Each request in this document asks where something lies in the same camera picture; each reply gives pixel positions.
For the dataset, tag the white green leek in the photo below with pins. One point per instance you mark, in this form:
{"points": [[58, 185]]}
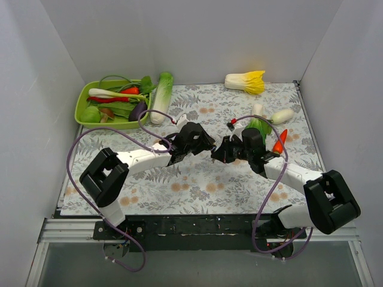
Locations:
{"points": [[101, 93]]}

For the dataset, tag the small orange pepper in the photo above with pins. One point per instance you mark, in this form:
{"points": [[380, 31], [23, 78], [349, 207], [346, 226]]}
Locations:
{"points": [[131, 90]]}

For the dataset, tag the green plastic tray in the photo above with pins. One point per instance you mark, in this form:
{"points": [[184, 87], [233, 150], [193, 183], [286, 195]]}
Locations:
{"points": [[118, 122]]}

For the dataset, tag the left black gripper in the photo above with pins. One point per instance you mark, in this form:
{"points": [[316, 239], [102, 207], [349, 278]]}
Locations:
{"points": [[203, 142]]}

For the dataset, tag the green leafy vegetable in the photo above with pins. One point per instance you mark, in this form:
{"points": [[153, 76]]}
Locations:
{"points": [[121, 109]]}

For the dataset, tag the red chili pepper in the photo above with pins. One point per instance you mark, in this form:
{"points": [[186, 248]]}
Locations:
{"points": [[107, 99]]}

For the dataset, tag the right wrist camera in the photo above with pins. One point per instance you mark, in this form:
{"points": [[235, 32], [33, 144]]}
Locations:
{"points": [[235, 128]]}

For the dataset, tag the purple eggplant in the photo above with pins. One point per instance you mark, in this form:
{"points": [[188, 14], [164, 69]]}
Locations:
{"points": [[138, 111]]}

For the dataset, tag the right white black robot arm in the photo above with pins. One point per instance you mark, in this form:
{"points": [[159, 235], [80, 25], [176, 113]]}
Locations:
{"points": [[330, 203]]}

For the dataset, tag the round green cabbage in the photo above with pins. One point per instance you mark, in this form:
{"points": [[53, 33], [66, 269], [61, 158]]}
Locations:
{"points": [[90, 115]]}

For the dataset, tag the green long beans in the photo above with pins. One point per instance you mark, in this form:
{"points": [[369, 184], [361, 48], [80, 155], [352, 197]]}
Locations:
{"points": [[113, 78]]}

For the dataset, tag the white radish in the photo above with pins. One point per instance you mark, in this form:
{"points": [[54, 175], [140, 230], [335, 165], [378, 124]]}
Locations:
{"points": [[282, 116]]}

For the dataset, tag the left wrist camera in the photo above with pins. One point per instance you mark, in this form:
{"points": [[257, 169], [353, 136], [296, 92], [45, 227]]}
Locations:
{"points": [[182, 121]]}

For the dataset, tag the green spinach leaf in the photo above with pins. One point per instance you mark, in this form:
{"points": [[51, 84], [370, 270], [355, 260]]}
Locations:
{"points": [[146, 86]]}

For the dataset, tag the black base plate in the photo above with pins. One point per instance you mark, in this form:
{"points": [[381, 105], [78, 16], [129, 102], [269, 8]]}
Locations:
{"points": [[196, 232]]}

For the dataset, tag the orange carrot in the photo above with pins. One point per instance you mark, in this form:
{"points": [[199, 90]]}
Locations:
{"points": [[278, 147]]}

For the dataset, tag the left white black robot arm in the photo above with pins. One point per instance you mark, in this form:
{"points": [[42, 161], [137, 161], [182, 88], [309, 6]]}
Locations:
{"points": [[105, 176]]}

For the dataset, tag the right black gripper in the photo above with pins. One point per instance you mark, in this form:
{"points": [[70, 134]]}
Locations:
{"points": [[225, 148]]}

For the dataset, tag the brown mushroom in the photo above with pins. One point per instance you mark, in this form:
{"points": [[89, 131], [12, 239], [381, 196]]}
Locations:
{"points": [[106, 114]]}

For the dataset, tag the yellow white cabbage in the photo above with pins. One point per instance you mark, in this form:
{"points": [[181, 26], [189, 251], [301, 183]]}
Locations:
{"points": [[249, 82]]}

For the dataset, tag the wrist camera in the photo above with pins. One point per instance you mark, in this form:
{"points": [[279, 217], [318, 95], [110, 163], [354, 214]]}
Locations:
{"points": [[235, 128], [182, 121]]}

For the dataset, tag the green napa cabbage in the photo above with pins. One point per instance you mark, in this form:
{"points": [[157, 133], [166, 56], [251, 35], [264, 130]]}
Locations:
{"points": [[162, 98]]}

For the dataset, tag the aluminium frame rail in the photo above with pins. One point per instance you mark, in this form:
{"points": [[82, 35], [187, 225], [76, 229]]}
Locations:
{"points": [[82, 230]]}

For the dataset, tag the green bok choy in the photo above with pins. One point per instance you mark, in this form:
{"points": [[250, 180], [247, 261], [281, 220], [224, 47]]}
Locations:
{"points": [[261, 126]]}

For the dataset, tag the floral table mat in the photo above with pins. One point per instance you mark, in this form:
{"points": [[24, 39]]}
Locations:
{"points": [[200, 184]]}

